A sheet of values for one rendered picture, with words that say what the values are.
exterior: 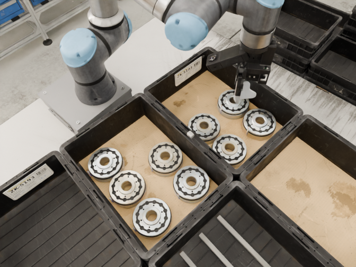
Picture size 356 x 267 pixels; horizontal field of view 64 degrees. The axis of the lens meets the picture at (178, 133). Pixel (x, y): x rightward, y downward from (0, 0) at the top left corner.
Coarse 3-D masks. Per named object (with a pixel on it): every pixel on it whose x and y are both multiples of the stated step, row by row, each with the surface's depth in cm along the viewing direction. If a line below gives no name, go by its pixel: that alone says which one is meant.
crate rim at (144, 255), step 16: (144, 96) 87; (112, 112) 85; (160, 112) 84; (176, 128) 81; (64, 144) 79; (192, 144) 78; (80, 176) 74; (96, 192) 71; (128, 240) 65; (160, 240) 65; (144, 256) 63
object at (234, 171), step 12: (204, 48) 98; (192, 60) 95; (168, 72) 92; (156, 84) 90; (264, 84) 88; (276, 96) 86; (300, 108) 83; (180, 120) 82; (192, 132) 80; (204, 144) 78; (264, 144) 77; (216, 156) 75; (252, 156) 75; (228, 168) 73; (240, 168) 73
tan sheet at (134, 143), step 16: (128, 128) 93; (144, 128) 93; (112, 144) 90; (128, 144) 90; (144, 144) 90; (128, 160) 87; (144, 160) 87; (144, 176) 84; (160, 176) 84; (208, 176) 83; (160, 192) 81; (208, 192) 81; (128, 208) 79; (176, 208) 79; (192, 208) 78; (128, 224) 77; (176, 224) 76; (144, 240) 74
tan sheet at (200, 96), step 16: (208, 80) 103; (176, 96) 100; (192, 96) 99; (208, 96) 99; (176, 112) 96; (192, 112) 96; (208, 112) 95; (224, 128) 92; (240, 128) 92; (256, 144) 88
